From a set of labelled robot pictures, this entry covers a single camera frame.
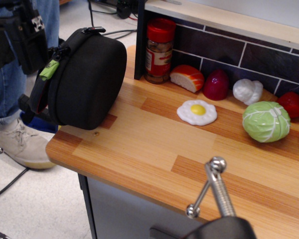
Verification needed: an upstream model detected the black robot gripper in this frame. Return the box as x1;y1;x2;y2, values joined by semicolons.
0;0;49;75

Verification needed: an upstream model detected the black zipper case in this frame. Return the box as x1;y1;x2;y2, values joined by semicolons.
29;27;127;130

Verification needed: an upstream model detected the green zipper pull tab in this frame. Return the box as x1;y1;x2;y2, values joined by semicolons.
39;60;60;81

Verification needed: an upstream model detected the blue jeans leg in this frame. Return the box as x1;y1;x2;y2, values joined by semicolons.
0;0;60;125

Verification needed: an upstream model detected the blue clamp holding case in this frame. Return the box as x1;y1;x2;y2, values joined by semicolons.
18;94;59;133

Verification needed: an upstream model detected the black device on floor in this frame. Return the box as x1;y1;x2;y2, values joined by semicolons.
117;0;139;19

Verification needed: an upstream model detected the beige sneaker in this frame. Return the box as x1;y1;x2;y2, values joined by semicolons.
0;119;55;170

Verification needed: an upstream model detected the red-lidded spice jar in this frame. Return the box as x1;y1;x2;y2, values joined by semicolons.
145;17;176;84

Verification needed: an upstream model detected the toy salmon sushi piece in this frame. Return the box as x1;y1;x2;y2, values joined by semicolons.
170;65;205;93

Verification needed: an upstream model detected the toy fried egg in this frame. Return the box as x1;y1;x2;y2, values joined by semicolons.
176;100;218;126

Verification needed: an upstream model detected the grey cabinet under table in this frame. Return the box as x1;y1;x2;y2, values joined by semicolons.
78;174;203;239

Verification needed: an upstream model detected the toy red onion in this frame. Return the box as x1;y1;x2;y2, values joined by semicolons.
202;69;230;101

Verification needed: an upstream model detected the toy white garlic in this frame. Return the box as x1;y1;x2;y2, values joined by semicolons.
233;79;263;106

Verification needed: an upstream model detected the wooden shelf with tile back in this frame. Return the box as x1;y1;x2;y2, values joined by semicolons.
134;0;299;96

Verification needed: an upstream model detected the toy green cabbage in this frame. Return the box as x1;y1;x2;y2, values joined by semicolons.
242;101;291;143

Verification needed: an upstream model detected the black clamp body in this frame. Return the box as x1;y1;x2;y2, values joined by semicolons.
183;216;257;239

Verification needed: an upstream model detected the black floor cable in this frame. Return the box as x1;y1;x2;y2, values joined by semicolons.
0;167;30;201

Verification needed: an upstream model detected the metal clamp screw handle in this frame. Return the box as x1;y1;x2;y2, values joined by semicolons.
185;156;236;219

